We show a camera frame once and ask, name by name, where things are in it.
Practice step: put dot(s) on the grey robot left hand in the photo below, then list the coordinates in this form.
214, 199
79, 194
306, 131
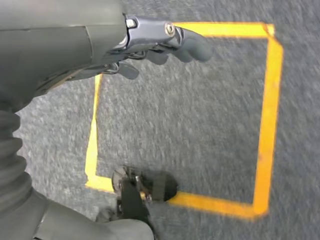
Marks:
50, 49

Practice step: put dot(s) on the crinkled yellow floor tape outline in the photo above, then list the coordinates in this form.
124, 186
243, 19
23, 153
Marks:
267, 132

